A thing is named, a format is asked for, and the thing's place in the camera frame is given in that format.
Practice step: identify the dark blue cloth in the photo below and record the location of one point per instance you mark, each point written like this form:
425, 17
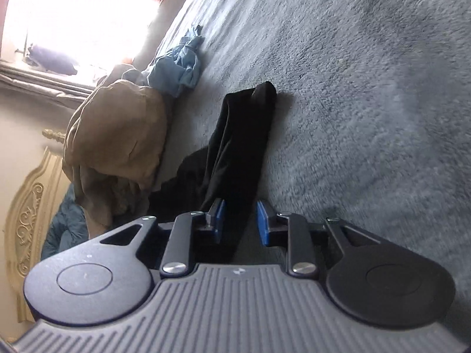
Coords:
51, 59

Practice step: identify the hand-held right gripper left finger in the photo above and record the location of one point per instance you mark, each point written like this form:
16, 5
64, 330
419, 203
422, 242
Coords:
220, 220

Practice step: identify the bright window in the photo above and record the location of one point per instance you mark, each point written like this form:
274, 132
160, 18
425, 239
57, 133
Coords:
81, 14

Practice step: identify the cream carved headboard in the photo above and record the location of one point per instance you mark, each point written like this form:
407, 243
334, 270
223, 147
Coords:
29, 228

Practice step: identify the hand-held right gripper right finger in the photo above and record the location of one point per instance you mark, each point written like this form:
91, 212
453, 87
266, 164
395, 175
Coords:
262, 224

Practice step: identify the light blue garment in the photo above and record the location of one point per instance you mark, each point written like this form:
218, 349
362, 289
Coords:
176, 70

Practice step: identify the black printed t-shirt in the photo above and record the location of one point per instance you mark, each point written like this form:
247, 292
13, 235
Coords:
235, 136

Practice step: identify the tan jacket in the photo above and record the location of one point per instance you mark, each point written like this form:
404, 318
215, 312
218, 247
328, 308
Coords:
117, 128

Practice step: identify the grey curtain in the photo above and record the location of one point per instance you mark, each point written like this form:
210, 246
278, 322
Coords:
44, 81

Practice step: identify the teal duvet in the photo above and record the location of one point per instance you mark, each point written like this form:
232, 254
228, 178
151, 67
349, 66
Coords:
66, 224

